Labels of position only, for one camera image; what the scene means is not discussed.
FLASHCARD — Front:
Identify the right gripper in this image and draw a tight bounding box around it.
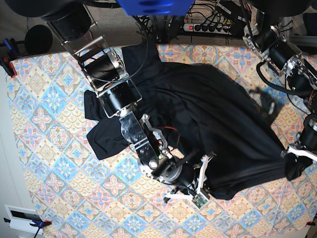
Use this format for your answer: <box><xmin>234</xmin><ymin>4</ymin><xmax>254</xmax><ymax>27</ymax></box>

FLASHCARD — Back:
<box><xmin>163</xmin><ymin>152</ymin><xmax>216</xmax><ymax>209</ymax></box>

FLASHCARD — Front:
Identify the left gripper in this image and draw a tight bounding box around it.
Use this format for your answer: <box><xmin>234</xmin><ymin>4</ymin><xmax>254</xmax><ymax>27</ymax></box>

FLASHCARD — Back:
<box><xmin>282</xmin><ymin>144</ymin><xmax>317</xmax><ymax>167</ymax></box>

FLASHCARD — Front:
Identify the black t-shirt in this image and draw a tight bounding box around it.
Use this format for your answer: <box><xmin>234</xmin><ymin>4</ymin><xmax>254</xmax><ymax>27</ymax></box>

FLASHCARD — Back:
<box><xmin>83</xmin><ymin>44</ymin><xmax>314</xmax><ymax>201</ymax></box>

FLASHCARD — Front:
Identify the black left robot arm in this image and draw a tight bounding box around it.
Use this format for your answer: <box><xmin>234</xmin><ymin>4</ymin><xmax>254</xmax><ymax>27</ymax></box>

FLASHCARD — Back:
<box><xmin>240</xmin><ymin>0</ymin><xmax>317</xmax><ymax>163</ymax></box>

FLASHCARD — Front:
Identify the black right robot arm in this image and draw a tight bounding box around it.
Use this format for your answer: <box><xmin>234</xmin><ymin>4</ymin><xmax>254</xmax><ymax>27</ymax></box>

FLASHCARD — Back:
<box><xmin>7</xmin><ymin>0</ymin><xmax>215</xmax><ymax>208</ymax></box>

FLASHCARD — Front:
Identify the patterned colourful tablecloth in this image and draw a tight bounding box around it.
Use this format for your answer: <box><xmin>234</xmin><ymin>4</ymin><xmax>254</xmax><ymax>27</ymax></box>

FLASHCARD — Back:
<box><xmin>5</xmin><ymin>53</ymin><xmax>317</xmax><ymax>238</ymax></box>

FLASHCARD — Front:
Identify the white power strip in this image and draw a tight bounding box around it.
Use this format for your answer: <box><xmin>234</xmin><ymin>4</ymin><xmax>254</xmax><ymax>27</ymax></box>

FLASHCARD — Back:
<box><xmin>183</xmin><ymin>23</ymin><xmax>231</xmax><ymax>35</ymax></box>

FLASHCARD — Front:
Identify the red table clamp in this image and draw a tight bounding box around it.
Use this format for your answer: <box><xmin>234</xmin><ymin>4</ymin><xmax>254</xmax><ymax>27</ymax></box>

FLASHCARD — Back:
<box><xmin>0</xmin><ymin>57</ymin><xmax>17</xmax><ymax>78</ymax></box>

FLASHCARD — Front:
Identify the white wall outlet box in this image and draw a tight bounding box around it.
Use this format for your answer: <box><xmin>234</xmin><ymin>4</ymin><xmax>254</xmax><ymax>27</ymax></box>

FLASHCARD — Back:
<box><xmin>4</xmin><ymin>205</ymin><xmax>41</xmax><ymax>234</ymax></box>

